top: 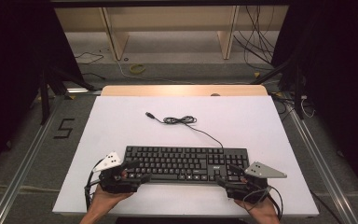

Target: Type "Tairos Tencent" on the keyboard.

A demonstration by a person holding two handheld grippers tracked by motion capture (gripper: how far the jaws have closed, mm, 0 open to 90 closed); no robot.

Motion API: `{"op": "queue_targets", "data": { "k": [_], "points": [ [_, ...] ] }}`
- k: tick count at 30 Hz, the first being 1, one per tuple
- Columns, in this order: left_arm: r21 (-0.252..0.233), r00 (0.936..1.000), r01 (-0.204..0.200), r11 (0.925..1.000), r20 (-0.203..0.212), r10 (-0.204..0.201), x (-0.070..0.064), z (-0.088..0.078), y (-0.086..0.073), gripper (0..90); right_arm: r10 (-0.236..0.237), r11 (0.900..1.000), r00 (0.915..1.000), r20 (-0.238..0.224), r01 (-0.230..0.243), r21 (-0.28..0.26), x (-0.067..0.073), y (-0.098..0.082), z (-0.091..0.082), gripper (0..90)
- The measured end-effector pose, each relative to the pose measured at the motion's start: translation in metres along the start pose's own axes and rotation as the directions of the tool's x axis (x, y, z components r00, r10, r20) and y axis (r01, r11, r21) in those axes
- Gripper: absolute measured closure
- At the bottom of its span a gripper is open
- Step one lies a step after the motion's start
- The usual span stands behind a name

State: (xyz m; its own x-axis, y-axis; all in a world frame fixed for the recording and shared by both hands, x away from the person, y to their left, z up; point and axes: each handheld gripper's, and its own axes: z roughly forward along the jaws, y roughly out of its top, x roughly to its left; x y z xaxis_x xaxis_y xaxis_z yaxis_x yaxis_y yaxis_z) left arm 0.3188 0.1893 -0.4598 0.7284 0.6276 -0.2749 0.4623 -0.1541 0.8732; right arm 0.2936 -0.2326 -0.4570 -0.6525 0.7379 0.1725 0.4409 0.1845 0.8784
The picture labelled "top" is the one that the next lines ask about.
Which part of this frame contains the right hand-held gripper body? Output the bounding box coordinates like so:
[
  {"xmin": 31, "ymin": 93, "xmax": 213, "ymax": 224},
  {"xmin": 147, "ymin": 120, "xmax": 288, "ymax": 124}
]
[{"xmin": 225, "ymin": 161, "xmax": 288, "ymax": 204}]

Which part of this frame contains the white floor cable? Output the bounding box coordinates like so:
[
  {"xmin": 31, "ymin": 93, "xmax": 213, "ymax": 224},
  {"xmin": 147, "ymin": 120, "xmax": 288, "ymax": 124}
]
[{"xmin": 114, "ymin": 58, "xmax": 257, "ymax": 86}]

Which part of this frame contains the light wooden shelf unit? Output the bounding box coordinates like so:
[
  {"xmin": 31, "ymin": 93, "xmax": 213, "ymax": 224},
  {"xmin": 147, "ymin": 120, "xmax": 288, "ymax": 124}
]
[{"xmin": 54, "ymin": 6, "xmax": 290, "ymax": 62}]

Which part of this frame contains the person's left hand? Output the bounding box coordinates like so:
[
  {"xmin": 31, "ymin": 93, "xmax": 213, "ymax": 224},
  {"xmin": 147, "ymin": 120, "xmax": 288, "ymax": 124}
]
[{"xmin": 88, "ymin": 184, "xmax": 134, "ymax": 217}]

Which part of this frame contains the light wooden table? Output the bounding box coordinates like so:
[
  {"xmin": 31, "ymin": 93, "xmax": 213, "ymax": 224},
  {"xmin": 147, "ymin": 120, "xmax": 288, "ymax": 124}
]
[{"xmin": 101, "ymin": 84, "xmax": 269, "ymax": 97}]

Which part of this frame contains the thin black floor cable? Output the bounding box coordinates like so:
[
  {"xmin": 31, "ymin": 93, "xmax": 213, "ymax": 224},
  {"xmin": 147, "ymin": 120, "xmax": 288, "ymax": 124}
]
[
  {"xmin": 74, "ymin": 51, "xmax": 105, "ymax": 65},
  {"xmin": 81, "ymin": 72, "xmax": 107, "ymax": 81}
]

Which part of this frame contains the short silver metal bar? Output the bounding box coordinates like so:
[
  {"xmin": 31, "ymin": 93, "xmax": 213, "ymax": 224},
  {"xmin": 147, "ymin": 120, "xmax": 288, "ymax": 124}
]
[{"xmin": 66, "ymin": 88, "xmax": 103, "ymax": 95}]

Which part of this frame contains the person's right hand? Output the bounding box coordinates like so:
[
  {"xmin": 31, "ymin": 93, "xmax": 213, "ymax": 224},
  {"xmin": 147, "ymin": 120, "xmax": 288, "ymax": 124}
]
[{"xmin": 234, "ymin": 197, "xmax": 279, "ymax": 220}]

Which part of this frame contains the white foam board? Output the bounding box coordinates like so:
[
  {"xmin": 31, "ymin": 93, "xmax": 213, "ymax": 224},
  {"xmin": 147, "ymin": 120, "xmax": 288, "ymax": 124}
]
[{"xmin": 51, "ymin": 95, "xmax": 320, "ymax": 217}]

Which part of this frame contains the black metal stand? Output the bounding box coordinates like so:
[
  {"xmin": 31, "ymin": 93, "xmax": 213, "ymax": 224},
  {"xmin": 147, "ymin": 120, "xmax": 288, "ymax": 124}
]
[
  {"xmin": 38, "ymin": 65, "xmax": 98, "ymax": 126},
  {"xmin": 250, "ymin": 55, "xmax": 308, "ymax": 121}
]

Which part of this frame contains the black keyboard cable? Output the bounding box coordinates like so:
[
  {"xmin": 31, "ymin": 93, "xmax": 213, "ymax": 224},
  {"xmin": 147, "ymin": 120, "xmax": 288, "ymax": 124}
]
[{"xmin": 145, "ymin": 111, "xmax": 225, "ymax": 149}]

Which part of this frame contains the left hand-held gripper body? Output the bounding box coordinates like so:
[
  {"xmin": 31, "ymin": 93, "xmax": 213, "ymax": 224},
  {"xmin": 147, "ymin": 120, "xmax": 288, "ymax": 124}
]
[{"xmin": 92, "ymin": 151, "xmax": 141, "ymax": 194}]

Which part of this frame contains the bundle of black floor cables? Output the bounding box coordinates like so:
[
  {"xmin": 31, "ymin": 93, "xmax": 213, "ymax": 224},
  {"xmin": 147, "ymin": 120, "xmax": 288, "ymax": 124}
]
[{"xmin": 232, "ymin": 5, "xmax": 282, "ymax": 72}]

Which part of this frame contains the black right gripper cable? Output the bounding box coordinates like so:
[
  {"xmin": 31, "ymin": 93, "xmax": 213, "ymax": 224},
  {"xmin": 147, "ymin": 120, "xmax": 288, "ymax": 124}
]
[{"xmin": 241, "ymin": 185, "xmax": 284, "ymax": 220}]

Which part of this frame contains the black computer keyboard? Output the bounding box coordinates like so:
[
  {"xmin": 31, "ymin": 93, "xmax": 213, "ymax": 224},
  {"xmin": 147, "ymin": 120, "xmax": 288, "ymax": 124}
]
[{"xmin": 123, "ymin": 145, "xmax": 250, "ymax": 185}]

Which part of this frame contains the dark curtain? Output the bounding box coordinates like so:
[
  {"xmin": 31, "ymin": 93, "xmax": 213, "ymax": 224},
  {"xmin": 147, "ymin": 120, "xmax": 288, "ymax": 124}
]
[
  {"xmin": 272, "ymin": 0, "xmax": 358, "ymax": 199},
  {"xmin": 0, "ymin": 0, "xmax": 86, "ymax": 183}
]

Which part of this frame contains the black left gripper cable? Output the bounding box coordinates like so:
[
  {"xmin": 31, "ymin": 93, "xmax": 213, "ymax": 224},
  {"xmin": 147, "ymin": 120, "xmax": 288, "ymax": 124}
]
[{"xmin": 84, "ymin": 158, "xmax": 104, "ymax": 211}]

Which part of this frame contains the long metal floor rail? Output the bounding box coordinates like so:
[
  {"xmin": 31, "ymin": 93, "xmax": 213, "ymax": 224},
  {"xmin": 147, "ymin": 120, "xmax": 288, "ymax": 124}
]
[
  {"xmin": 283, "ymin": 96, "xmax": 358, "ymax": 224},
  {"xmin": 0, "ymin": 94, "xmax": 63, "ymax": 224}
]

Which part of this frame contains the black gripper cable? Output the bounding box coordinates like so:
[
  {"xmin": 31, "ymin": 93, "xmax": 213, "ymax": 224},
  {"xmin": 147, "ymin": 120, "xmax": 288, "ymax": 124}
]
[
  {"xmin": 241, "ymin": 185, "xmax": 284, "ymax": 220},
  {"xmin": 84, "ymin": 158, "xmax": 104, "ymax": 211}
]

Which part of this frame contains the person's dark clothing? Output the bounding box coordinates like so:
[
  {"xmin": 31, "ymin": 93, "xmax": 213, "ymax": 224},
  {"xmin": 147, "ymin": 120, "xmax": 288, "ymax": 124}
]
[{"xmin": 115, "ymin": 217, "xmax": 242, "ymax": 224}]

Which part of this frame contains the yellow tape roll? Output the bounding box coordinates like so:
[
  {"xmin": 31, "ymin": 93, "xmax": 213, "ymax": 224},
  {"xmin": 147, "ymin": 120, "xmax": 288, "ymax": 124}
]
[{"xmin": 129, "ymin": 63, "xmax": 146, "ymax": 75}]

